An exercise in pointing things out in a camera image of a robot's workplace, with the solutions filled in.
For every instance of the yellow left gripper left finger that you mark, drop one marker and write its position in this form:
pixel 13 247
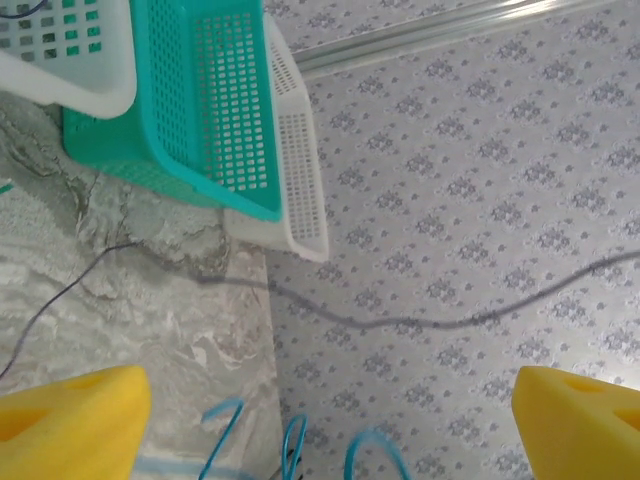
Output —
pixel 75 430

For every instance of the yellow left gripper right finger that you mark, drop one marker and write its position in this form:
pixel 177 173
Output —
pixel 575 430

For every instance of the white plastic basket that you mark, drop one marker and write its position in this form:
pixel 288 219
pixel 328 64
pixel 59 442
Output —
pixel 75 90
pixel 260 232

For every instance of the teal plastic basket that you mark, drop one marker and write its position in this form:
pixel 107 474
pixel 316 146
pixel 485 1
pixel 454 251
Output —
pixel 125 150

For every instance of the aluminium frame post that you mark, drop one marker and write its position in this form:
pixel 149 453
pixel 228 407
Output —
pixel 400 40

